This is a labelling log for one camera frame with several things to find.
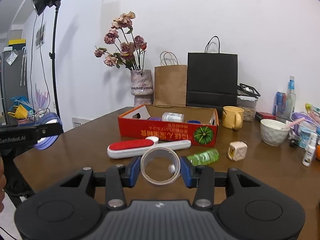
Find white cube power adapter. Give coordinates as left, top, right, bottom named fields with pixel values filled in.
left=227, top=141, right=248, bottom=161

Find green spray bottle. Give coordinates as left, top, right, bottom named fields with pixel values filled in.
left=167, top=148, right=220, bottom=173

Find white wall picture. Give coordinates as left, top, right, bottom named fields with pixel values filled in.
left=35, top=22, right=47, bottom=49

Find white jar with purple rim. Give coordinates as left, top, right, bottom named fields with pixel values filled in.
left=34, top=113, right=63, bottom=151

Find brown paper bag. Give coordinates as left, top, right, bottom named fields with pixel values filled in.
left=154, top=51, right=188, bottom=106

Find pink textured vase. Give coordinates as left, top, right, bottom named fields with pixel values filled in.
left=131, top=69, right=153, bottom=107

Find purple screw lid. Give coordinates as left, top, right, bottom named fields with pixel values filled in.
left=147, top=117, right=162, bottom=121

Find clear tape ring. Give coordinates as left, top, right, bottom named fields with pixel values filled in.
left=139, top=147, right=181, bottom=186

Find black paper bag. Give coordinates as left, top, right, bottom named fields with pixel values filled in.
left=186, top=35, right=238, bottom=111

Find person left hand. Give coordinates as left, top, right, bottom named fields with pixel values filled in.
left=0, top=158, right=7, bottom=212

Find clear glass bottle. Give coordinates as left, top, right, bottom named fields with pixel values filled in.
left=285, top=76, right=296, bottom=120

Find small white spray bottle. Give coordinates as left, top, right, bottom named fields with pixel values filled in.
left=302, top=133, right=318, bottom=167

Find pink spoon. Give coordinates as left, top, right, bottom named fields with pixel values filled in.
left=282, top=118, right=305, bottom=130

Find orange fruit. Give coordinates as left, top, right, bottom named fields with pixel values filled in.
left=315, top=144, right=320, bottom=161

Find wire rack with clutter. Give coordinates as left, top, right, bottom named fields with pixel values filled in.
left=7, top=93, right=50, bottom=124

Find white wipes canister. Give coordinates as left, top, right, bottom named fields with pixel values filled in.
left=162, top=112, right=184, bottom=122

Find blue soda can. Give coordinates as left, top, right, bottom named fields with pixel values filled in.
left=273, top=92, right=286, bottom=118

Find clear food container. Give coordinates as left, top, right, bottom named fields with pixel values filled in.
left=236, top=83, right=260, bottom=122

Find red cardboard box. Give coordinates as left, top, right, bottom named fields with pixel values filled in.
left=118, top=105, right=219, bottom=147

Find yellow mug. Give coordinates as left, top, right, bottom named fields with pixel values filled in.
left=222, top=106, right=244, bottom=131

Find red flat box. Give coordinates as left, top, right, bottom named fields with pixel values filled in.
left=255, top=112, right=276, bottom=121

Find blue screw lid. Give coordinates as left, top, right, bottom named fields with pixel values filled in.
left=187, top=120, right=201, bottom=124

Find dried pink roses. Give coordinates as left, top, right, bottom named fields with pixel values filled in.
left=94, top=11, right=148, bottom=71

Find purple plastic bag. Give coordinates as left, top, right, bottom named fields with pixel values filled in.
left=291, top=112, right=316, bottom=131

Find red white lint brush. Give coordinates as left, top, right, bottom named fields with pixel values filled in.
left=107, top=136, right=191, bottom=159

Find white ceramic bowl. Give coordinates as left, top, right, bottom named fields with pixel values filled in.
left=260, top=119, right=290, bottom=146

